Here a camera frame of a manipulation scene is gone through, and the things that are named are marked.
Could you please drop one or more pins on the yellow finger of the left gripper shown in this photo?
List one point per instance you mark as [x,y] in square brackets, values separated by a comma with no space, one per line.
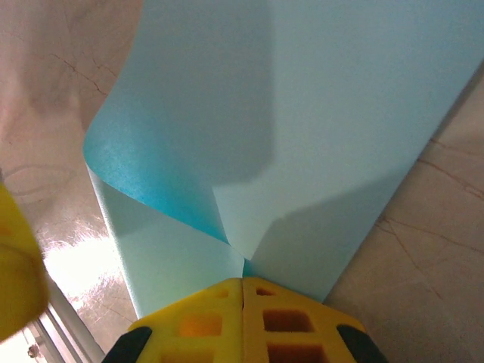
[19,272]

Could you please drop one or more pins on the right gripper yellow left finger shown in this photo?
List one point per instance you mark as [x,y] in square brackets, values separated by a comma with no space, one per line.
[189,332]

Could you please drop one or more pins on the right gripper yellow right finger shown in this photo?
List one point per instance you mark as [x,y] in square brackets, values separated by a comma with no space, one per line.
[295,332]

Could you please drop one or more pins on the light blue paper sheet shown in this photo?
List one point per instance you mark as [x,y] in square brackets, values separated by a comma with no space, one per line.
[302,113]

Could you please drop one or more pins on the wide aluminium base rail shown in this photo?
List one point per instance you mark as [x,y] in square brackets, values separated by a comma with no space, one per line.
[56,340]

